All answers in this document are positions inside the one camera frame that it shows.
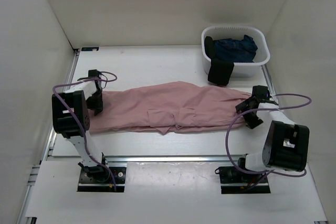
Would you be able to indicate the black garment over basin edge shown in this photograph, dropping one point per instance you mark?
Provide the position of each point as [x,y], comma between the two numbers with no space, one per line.
[220,70]

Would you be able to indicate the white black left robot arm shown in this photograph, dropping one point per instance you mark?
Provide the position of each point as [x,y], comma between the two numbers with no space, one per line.
[71,118]

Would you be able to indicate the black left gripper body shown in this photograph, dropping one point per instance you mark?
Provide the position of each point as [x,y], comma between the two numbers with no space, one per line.
[96,99]

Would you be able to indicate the aluminium table frame rail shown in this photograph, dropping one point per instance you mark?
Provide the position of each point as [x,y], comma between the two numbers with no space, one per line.
[170,178]

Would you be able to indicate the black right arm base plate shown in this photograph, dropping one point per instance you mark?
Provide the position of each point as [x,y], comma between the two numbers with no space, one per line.
[235,182]

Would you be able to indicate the white plastic basin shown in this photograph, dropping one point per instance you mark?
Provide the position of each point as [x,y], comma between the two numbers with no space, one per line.
[241,70]

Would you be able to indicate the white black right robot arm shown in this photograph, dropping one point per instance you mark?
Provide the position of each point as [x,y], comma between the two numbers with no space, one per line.
[286,144]

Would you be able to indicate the dark blue garment in basin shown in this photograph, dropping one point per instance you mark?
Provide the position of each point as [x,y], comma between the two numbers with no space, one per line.
[236,51]

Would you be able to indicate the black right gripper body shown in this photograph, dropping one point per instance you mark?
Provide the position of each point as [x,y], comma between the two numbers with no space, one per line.
[247,108]

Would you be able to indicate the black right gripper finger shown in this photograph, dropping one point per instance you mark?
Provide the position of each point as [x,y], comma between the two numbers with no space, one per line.
[245,105]
[252,120]

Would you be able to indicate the pink trousers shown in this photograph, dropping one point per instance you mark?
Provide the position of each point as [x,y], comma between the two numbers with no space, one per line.
[178,107]

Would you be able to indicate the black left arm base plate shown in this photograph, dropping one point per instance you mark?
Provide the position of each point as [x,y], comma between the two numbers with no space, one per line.
[102,182]

